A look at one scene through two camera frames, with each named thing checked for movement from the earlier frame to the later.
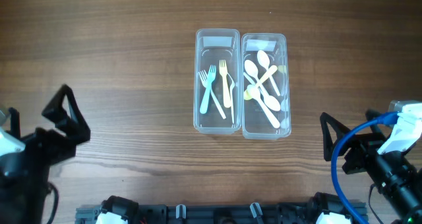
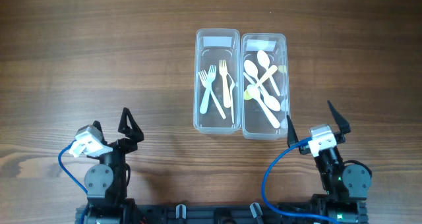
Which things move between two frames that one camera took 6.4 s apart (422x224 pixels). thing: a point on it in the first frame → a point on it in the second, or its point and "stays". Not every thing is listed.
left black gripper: (74, 126) → (134, 134)
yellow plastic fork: (223, 72) stays
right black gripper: (366, 145) → (342, 125)
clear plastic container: (266, 97) stays
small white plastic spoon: (264, 59) stays
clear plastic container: (217, 81) stays
